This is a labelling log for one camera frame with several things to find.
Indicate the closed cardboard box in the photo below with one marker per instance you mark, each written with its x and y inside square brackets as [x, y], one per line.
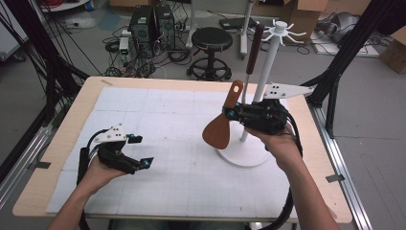
[394, 52]

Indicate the white utensil rack stand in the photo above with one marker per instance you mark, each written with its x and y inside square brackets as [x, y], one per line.
[269, 60]

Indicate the aluminium floor rail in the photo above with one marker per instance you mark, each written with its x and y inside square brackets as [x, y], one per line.
[22, 166]
[344, 166]

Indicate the thick white stand post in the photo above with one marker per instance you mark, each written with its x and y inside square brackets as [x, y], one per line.
[245, 28]

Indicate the open cardboard box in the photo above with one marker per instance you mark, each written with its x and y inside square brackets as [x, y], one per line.
[308, 12]

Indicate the white foam mat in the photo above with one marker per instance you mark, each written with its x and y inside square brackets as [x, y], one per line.
[159, 111]

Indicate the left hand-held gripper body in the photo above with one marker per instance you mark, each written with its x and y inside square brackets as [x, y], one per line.
[113, 156]

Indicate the black round stool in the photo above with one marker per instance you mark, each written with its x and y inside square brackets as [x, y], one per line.
[212, 40]

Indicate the narrow black computer tower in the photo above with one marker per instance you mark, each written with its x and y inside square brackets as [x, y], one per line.
[165, 27]

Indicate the person's left hand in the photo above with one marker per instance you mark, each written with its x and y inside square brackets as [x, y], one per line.
[97, 177]

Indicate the wide black computer tower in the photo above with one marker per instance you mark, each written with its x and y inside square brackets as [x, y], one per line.
[142, 32]

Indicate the grey bag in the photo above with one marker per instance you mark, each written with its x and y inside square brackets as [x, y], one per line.
[341, 25]

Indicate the thin white stand post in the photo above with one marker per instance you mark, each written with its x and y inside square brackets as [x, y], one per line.
[192, 22]

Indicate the white round table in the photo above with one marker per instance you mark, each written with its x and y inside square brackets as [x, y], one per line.
[60, 4]

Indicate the wooden spatula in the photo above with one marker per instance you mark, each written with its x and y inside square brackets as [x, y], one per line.
[218, 132]

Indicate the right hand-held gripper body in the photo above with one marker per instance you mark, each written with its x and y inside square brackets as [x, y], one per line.
[265, 116]

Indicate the person's right hand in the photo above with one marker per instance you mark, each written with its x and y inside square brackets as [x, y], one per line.
[282, 150]

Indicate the small white power box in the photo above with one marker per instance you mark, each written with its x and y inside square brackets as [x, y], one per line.
[124, 45]

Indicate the flat black device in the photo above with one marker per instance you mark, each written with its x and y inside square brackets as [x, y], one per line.
[236, 23]

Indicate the grey tape piece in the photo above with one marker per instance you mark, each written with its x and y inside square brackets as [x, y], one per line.
[43, 165]
[335, 178]

